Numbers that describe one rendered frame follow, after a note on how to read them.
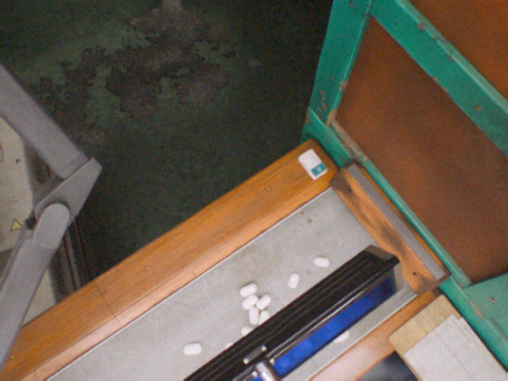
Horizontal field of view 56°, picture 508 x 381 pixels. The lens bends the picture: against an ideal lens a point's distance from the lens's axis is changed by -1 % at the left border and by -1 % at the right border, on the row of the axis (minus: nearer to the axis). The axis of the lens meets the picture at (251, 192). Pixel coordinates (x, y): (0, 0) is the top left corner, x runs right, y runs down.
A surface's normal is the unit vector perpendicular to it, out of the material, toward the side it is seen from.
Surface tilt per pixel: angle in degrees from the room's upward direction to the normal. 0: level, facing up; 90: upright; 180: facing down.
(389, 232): 67
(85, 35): 0
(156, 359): 0
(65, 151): 32
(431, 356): 0
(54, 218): 43
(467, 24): 90
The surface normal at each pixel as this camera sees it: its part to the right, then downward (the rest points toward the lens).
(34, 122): 0.50, 0.19
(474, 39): -0.82, 0.54
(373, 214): -0.76, 0.36
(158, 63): 0.00, -0.33
